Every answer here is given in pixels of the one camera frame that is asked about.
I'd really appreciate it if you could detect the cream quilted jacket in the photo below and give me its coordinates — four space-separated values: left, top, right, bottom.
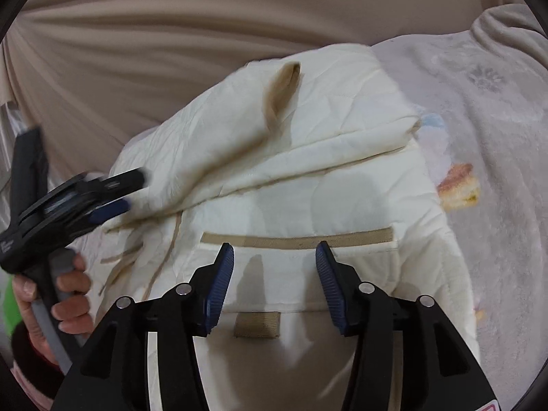
85 43 479 410

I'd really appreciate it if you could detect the person's left hand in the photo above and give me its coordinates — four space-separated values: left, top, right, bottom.
11 250 94 374

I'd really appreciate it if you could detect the silver satin curtain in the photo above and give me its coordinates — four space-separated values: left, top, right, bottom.
0 102 27 231

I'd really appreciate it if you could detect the green cushion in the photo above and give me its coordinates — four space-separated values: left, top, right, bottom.
2 276 22 337

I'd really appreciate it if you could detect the beige headboard cover sheet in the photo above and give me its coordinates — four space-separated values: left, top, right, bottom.
1 0 519 177

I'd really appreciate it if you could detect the grey floral fleece blanket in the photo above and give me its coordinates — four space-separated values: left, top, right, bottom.
372 4 547 410

